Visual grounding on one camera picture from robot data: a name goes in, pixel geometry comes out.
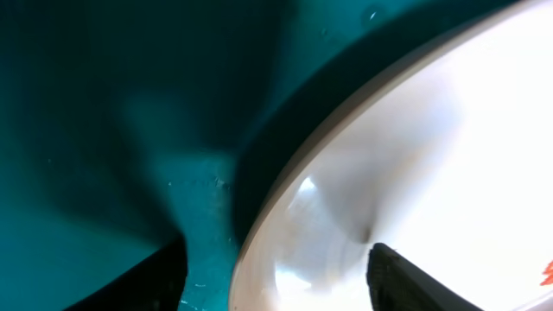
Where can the white plate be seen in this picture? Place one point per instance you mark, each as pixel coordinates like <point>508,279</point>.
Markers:
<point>445,156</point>

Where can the teal plastic tray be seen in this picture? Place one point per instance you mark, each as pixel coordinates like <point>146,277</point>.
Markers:
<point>126,124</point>

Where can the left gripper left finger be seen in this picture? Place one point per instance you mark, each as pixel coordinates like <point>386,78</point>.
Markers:
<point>154,284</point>

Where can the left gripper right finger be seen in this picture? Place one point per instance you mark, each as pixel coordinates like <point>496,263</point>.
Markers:
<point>396,284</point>

